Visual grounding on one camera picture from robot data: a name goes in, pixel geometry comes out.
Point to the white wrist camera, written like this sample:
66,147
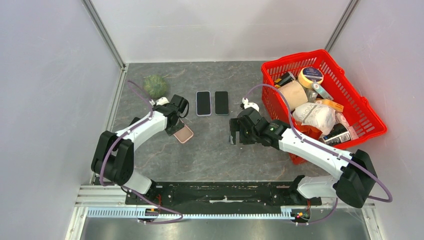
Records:
161,101
245,104

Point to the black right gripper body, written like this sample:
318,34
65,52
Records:
248,136

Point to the yellow masking tape roll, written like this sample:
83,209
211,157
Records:
310,75

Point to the teal white small packet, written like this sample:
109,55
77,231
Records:
321,91

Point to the lilac phone case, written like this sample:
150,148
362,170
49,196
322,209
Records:
197,112

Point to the orange small box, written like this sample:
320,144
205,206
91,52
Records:
338,107

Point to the pink phone case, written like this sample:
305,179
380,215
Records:
183,135

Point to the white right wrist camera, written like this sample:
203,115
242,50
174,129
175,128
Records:
245,104

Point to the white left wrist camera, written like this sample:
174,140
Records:
161,101

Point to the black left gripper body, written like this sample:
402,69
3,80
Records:
173,129

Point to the black yellow tool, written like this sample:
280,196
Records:
284,79

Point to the white wrapped package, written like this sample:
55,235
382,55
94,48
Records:
319,116

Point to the black smartphone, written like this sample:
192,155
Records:
222,102
203,102
135,120

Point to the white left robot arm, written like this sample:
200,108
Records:
114,155

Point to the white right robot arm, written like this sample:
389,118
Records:
351,176

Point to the black mounting base plate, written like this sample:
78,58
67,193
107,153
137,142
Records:
228,197

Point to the green felt ball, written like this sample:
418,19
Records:
155,85

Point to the red plastic basket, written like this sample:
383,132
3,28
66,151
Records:
357,110

